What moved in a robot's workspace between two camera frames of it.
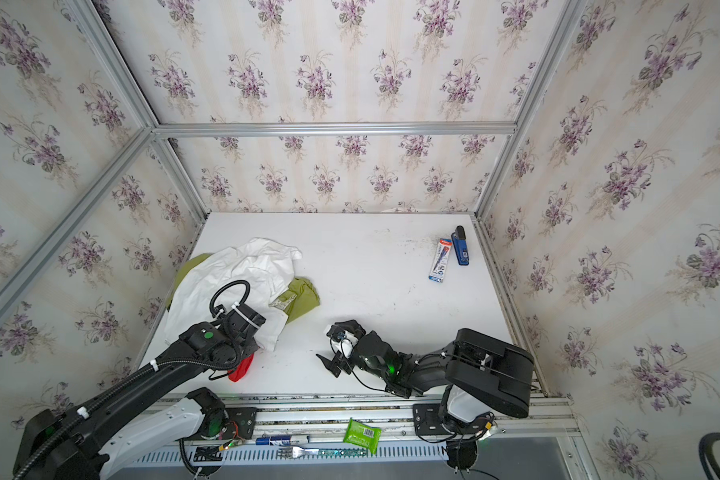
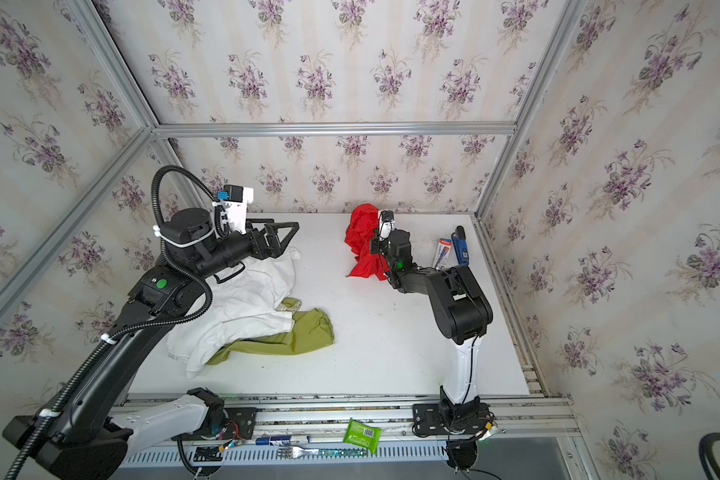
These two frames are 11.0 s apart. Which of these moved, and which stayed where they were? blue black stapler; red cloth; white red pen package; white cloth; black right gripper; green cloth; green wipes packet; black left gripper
Moved: black left gripper; red cloth; black right gripper; green cloth
Stayed: white cloth; green wipes packet; white red pen package; blue black stapler
